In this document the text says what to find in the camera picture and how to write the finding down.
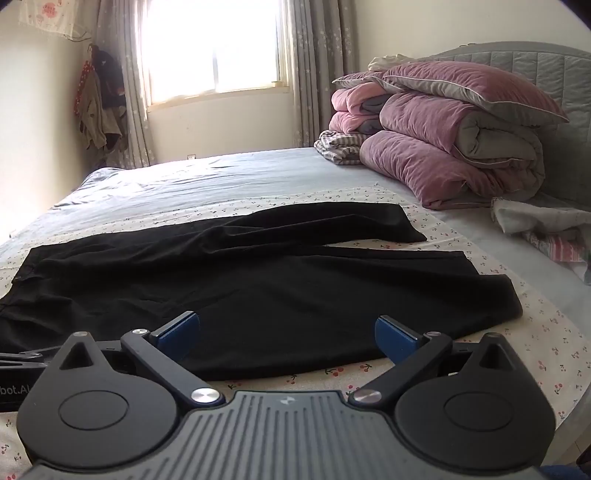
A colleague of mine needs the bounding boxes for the black pants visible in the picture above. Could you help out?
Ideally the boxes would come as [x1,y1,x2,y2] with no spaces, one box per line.
[0,202,524,381]

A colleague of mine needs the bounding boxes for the purple folded quilt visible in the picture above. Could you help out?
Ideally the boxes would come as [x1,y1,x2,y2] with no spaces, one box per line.
[360,90,548,210]

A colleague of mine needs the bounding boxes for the white floral hanging cloth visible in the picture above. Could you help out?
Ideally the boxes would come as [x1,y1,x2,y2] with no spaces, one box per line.
[18,0,95,40]

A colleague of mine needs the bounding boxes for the pink folded blanket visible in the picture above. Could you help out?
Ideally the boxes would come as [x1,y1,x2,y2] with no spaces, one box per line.
[329,83,393,136]

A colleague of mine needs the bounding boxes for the grey star print curtain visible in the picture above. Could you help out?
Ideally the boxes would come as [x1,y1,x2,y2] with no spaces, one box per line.
[284,0,358,148]
[99,0,155,169]

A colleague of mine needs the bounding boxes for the grey quilted headboard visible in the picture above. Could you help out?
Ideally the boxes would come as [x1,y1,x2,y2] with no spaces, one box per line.
[429,41,591,204]

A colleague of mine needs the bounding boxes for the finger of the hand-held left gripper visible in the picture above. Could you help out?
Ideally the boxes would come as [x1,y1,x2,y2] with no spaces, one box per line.
[0,351,51,368]

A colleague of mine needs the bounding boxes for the crumpled white patterned cloth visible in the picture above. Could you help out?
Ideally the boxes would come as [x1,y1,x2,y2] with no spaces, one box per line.
[491,196,591,284]

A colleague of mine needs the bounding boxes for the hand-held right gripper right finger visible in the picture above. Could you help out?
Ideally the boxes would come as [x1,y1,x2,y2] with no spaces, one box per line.
[348,315,515,409]

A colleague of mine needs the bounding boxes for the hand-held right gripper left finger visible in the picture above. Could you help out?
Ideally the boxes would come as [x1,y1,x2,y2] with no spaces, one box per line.
[58,311,225,408]

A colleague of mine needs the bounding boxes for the purple pillow grey trim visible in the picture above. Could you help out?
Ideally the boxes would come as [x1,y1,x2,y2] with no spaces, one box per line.
[381,61,570,124]
[332,69,399,93]

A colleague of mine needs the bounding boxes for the hanging clothes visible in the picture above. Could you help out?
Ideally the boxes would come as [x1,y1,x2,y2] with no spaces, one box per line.
[74,44,127,153]

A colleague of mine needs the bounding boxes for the pale blue bed sheet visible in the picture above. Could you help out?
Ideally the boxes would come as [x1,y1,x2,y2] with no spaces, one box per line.
[0,147,591,333]

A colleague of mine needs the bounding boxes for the cherry print bed sheet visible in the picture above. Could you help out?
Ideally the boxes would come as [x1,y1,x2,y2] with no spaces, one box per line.
[0,185,589,480]

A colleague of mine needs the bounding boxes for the window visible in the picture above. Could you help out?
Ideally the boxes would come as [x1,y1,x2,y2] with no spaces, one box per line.
[139,0,291,104]

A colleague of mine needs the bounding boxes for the grey checked cloth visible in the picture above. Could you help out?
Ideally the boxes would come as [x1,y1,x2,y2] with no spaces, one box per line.
[314,130,365,164]

